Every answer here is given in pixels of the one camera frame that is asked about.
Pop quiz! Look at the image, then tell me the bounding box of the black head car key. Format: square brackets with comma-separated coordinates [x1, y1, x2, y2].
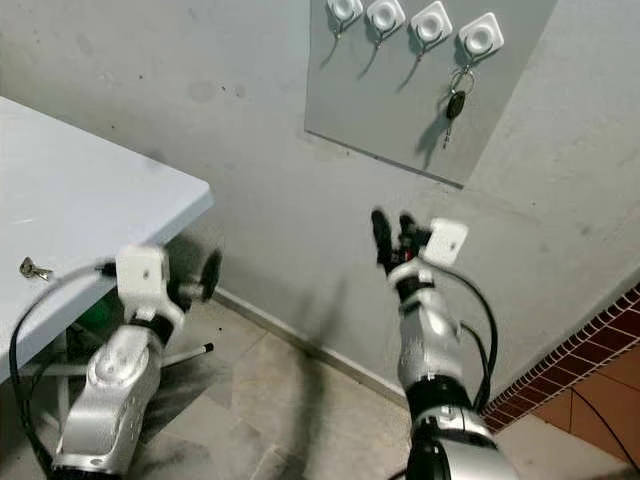
[442, 65, 475, 150]

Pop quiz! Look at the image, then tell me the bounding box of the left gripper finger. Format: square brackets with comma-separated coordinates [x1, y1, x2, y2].
[198, 248, 225, 303]

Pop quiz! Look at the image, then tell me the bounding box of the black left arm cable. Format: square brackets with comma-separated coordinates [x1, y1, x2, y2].
[8, 262, 121, 473]

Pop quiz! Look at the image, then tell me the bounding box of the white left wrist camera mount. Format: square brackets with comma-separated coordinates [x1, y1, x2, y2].
[116, 245, 170, 307]

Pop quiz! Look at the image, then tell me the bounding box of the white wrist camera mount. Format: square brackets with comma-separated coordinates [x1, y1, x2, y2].
[426, 217, 470, 267]
[116, 245, 170, 307]

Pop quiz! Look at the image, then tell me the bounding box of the white square wall hook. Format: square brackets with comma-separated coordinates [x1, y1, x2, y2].
[409, 1, 455, 61]
[325, 0, 365, 37]
[457, 11, 506, 71]
[365, 0, 408, 48]

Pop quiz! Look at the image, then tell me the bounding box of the grey wall board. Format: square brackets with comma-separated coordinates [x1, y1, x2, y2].
[304, 0, 559, 189]

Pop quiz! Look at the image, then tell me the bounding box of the green object under table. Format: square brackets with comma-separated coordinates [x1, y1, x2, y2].
[78, 298, 113, 333]

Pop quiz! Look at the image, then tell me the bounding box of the white plastic folding table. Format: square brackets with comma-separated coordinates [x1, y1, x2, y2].
[0, 97, 214, 363]

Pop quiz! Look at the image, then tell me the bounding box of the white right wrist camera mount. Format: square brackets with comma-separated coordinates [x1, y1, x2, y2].
[426, 217, 470, 267]

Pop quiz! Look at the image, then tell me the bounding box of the black cable on tiles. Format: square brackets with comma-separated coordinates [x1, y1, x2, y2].
[565, 385, 637, 467]

